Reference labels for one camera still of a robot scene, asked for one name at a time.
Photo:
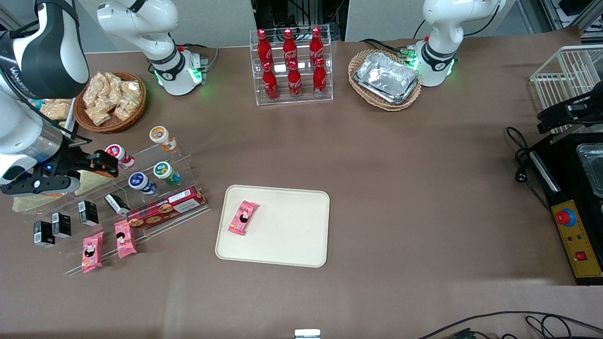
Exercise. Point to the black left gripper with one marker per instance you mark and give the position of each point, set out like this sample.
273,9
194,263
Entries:
561,113

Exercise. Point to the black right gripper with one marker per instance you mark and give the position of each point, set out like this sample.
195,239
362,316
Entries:
71,159

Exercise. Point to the triangular sandwich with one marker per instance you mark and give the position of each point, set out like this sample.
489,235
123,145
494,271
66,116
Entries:
33,203
89,184

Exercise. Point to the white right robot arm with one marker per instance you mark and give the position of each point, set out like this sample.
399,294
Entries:
155,28

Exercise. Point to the cream plastic tray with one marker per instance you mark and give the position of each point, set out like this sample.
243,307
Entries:
292,230

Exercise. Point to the red lid yogurt cup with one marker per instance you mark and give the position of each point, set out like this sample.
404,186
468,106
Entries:
115,153

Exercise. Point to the grey machine lever bar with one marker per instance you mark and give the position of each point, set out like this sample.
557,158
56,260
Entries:
565,135

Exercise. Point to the blue lid yogurt cup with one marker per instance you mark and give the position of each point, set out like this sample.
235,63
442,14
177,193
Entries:
139,181

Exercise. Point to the small black carton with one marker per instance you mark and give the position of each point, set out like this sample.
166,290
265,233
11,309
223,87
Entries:
43,234
88,213
61,225
117,203

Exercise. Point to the clear bag of crackers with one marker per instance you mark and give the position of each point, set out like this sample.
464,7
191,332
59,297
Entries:
98,115
94,89
125,109
132,89
113,84

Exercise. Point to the brown wicker snack basket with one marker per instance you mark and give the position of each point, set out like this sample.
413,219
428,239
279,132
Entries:
132,117

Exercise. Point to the green lid yogurt cup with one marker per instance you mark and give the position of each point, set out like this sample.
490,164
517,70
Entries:
164,170

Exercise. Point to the steel food container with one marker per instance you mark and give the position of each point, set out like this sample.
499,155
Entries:
592,169

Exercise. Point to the orange lid yogurt cup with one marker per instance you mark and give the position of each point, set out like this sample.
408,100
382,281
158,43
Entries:
160,135

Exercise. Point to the black sealing machine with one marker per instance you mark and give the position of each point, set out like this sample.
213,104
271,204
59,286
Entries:
565,188

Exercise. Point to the red brown cookie box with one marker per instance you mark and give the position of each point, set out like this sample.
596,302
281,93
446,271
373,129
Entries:
167,209

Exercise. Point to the pink snack pack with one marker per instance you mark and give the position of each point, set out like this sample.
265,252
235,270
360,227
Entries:
125,239
92,252
243,217

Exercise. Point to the flat bag of crackers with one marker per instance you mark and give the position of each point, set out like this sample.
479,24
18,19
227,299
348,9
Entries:
55,109

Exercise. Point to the clear acrylic stepped stand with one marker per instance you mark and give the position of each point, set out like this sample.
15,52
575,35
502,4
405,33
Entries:
183,155

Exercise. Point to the red mushroom push button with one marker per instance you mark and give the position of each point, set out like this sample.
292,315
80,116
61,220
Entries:
564,216

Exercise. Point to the blue snack packet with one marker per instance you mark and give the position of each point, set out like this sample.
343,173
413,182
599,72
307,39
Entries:
35,102

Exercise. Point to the stack of foil containers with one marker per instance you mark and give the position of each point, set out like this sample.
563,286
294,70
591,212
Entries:
386,77

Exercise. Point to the tan wicker basket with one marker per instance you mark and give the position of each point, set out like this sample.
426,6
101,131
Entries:
372,101

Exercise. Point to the red cola bottle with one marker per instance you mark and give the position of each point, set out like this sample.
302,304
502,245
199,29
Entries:
294,84
316,46
320,81
264,47
289,47
270,84

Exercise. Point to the clear acrylic bottle rack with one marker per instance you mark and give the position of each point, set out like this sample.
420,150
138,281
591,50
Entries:
304,101

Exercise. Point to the small silver metal block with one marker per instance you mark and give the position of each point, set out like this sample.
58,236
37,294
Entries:
307,334

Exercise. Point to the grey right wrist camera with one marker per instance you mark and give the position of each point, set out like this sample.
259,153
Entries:
42,185

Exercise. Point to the metal frame rack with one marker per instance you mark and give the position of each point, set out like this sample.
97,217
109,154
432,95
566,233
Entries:
572,12

